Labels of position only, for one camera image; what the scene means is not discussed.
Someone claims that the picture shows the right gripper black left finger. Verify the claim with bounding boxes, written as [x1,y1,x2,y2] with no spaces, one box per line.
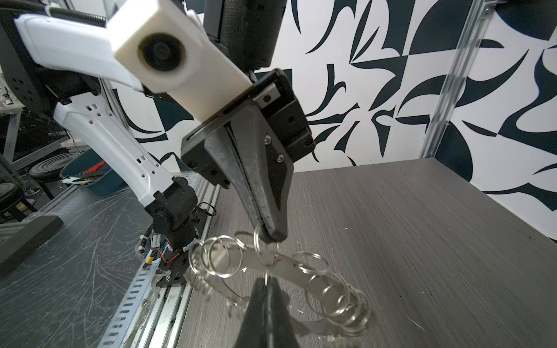
[234,278,267,348]

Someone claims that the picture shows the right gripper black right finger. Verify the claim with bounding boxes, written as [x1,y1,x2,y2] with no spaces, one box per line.
[266,278,300,348]

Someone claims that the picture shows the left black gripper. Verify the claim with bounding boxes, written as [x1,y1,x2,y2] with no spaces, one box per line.
[181,69,316,243]

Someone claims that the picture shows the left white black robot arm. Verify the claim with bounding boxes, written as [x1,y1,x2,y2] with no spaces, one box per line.
[1,1,315,251]

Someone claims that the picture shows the teal bin with tools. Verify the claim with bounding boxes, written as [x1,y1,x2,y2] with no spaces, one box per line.
[59,149,127,197]

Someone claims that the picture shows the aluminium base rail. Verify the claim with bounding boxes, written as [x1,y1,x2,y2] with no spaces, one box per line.
[123,177,216,347]

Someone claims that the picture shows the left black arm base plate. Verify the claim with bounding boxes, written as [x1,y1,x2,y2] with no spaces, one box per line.
[155,251,190,288]

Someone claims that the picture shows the white slotted cable duct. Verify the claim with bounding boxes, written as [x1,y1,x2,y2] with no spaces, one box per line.
[98,261,160,347]

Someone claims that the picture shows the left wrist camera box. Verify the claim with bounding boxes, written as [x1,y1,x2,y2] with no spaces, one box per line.
[107,1,252,123]

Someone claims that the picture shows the black corrugated cable hose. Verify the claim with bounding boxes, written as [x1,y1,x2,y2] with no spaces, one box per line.
[0,0,107,28]

